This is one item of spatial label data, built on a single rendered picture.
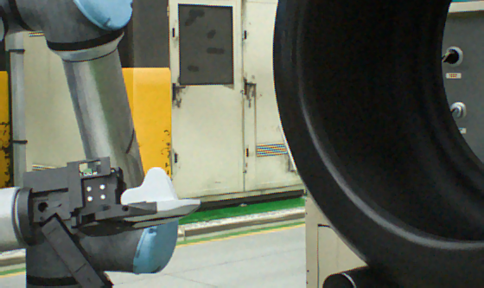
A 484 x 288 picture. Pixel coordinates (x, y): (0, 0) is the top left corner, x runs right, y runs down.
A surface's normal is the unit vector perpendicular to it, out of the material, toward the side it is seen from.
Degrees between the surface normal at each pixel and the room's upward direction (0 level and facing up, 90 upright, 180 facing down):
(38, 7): 117
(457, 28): 90
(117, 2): 83
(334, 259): 90
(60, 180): 70
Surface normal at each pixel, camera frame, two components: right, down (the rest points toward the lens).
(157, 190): -0.06, -0.29
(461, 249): -0.67, 0.23
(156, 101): 0.66, 0.03
